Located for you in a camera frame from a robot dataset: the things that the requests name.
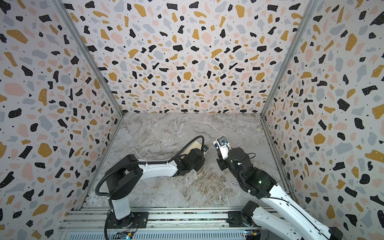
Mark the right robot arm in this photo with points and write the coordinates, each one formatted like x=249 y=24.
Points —
x=294 y=222

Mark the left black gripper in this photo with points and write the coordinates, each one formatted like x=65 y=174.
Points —
x=201 y=163

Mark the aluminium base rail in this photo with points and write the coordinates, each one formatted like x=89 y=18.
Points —
x=179 y=218

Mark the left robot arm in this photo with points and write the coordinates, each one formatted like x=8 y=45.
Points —
x=122 y=178

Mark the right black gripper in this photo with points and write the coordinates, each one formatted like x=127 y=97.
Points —
x=220 y=158

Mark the perforated grey cable tray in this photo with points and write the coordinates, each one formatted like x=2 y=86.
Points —
x=179 y=235

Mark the cream envelope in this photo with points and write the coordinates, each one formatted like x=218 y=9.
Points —
x=194 y=145

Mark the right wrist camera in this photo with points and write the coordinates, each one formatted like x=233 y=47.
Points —
x=223 y=147

